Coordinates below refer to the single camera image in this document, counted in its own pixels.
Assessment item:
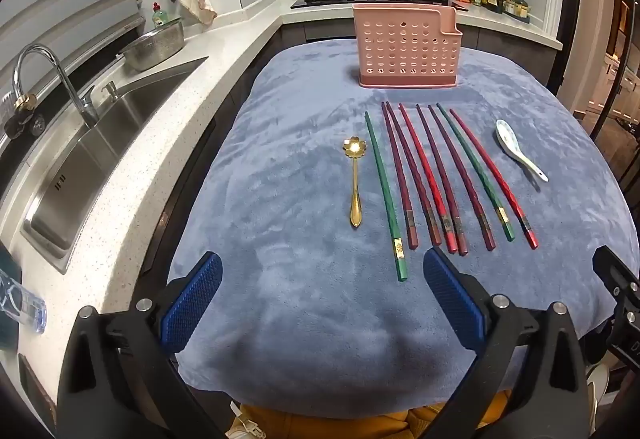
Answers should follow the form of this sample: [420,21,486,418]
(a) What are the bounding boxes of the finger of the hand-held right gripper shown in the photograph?
[592,245,640,320]

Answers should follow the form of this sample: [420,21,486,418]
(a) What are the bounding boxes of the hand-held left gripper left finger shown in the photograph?
[57,251,223,439]

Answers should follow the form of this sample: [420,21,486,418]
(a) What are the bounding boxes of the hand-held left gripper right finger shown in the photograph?
[422,246,608,439]

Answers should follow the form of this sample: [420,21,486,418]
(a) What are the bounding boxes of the maroon chopstick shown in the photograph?
[385,102,443,247]
[381,102,419,251]
[415,104,469,256]
[428,104,497,252]

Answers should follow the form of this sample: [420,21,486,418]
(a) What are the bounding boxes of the red chopstick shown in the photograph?
[449,108,540,250]
[398,102,459,255]

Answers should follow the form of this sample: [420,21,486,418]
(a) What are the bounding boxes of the green chopstick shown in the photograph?
[436,102,516,242]
[363,112,410,281]

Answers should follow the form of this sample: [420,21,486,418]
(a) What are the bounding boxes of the gold flower spoon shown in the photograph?
[341,135,368,228]

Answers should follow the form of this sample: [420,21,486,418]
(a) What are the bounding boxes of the white ceramic soup spoon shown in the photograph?
[495,119,549,183]

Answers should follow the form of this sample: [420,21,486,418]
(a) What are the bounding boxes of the pink perforated utensil holder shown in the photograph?
[352,3,463,89]

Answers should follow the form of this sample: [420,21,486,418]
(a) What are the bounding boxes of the blue-grey plush blanket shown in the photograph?
[167,39,640,420]

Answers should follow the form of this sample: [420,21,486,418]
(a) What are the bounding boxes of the clear plastic container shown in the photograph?
[0,268,48,336]

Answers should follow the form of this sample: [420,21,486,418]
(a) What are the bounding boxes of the yellow pants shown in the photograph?
[239,396,501,439]

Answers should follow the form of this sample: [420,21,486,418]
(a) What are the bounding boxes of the stainless steel sink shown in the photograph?
[20,56,208,275]

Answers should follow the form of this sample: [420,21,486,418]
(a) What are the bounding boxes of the black faucet attachment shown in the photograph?
[1,93,47,140]

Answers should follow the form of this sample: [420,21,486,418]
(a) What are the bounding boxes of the metal colander bowl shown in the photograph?
[116,18,186,72]

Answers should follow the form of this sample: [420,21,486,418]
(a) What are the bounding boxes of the rack of small condiment bottles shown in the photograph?
[502,0,534,24]

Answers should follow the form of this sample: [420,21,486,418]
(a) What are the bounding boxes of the chrome kitchen faucet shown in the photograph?
[12,44,99,127]

